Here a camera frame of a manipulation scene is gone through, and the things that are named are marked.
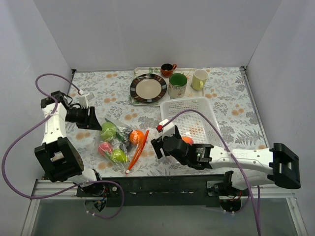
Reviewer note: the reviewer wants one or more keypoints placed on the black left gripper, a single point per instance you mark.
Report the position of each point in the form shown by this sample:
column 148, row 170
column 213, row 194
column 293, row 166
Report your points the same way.
column 87, row 117

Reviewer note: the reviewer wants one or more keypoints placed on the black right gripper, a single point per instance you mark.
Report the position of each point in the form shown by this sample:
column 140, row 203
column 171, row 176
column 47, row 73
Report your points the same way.
column 157, row 146

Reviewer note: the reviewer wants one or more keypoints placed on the green fake cabbage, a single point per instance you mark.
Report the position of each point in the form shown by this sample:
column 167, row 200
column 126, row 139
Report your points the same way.
column 108, row 132

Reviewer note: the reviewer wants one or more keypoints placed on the fake peach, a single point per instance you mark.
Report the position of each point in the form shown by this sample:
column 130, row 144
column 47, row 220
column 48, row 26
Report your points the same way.
column 105, row 149
column 187, row 140

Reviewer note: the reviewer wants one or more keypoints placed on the white plastic basket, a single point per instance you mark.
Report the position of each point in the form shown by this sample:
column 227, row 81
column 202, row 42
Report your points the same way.
column 191, row 124

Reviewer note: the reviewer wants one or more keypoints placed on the orange fake fruit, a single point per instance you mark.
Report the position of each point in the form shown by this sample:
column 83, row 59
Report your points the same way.
column 136, row 137

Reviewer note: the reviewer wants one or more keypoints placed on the dark purple fake fruit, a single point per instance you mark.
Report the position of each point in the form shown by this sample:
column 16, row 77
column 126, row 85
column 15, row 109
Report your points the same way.
column 125, row 133

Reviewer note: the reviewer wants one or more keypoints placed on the clear zip top bag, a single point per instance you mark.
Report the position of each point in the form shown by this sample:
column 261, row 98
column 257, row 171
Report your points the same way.
column 133, row 155

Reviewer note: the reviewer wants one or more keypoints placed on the green fake pear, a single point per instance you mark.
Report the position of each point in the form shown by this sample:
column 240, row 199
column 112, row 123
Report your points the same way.
column 119, row 156

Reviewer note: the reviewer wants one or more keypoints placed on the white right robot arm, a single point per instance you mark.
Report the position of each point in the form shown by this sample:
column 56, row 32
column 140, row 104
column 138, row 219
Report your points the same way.
column 247, row 168

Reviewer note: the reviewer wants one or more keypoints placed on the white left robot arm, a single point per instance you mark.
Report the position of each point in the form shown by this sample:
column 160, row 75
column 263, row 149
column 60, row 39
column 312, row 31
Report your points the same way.
column 58, row 157

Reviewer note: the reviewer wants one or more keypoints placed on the dark rimmed beige plate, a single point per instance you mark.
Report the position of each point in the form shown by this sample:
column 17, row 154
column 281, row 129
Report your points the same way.
column 148, row 88

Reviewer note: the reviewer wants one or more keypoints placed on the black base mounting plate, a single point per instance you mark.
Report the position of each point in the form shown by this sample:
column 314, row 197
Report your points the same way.
column 175, row 199

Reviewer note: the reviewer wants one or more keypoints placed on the floral mug green inside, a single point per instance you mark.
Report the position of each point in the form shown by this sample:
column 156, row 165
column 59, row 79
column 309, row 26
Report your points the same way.
column 177, row 85

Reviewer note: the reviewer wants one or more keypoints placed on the small brown cup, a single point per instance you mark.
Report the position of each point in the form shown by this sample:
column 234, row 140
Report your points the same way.
column 167, row 69

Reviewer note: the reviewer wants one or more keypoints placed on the pale yellow mug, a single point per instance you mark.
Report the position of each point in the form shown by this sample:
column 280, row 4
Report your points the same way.
column 199, row 79

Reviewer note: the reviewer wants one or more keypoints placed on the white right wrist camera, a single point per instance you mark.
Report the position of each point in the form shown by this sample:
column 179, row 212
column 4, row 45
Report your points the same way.
column 166, row 128

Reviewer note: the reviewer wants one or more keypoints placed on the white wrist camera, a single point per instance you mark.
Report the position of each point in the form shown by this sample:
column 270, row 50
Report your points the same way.
column 166, row 128
column 84, row 99

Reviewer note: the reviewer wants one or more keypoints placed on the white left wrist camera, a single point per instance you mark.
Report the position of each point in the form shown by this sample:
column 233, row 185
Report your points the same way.
column 84, row 99

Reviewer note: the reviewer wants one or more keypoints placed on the aluminium frame rail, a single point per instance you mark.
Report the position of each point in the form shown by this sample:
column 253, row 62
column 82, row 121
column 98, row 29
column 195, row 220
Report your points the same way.
column 54, row 191

